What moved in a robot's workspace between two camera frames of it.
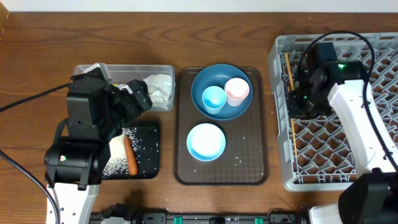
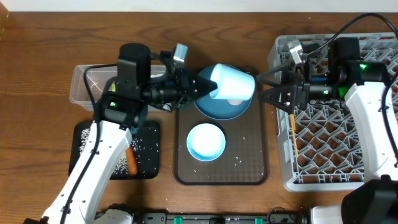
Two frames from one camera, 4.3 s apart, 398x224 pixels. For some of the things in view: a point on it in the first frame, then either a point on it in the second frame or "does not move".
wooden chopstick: [294, 137] does not move
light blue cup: [214, 98] -> [232, 83]
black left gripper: [135, 107] -> [184, 79]
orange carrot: [132, 163] does not move
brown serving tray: [245, 158] does not move
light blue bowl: [206, 142] does not move
